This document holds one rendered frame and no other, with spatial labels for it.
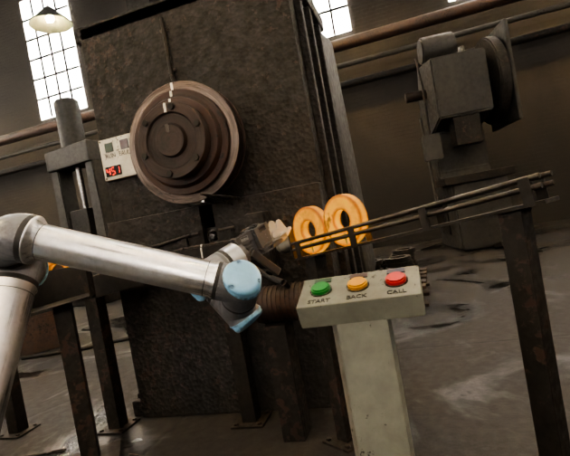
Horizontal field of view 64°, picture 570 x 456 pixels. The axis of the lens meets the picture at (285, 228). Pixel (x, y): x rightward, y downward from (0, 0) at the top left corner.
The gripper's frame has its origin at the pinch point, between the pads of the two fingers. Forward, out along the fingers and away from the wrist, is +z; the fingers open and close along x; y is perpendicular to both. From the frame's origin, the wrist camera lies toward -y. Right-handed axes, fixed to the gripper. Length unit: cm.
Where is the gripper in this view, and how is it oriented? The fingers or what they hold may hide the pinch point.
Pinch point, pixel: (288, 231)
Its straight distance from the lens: 141.9
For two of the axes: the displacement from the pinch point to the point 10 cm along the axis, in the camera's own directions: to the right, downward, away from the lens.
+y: -4.1, -8.9, -2.1
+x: -6.2, 1.0, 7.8
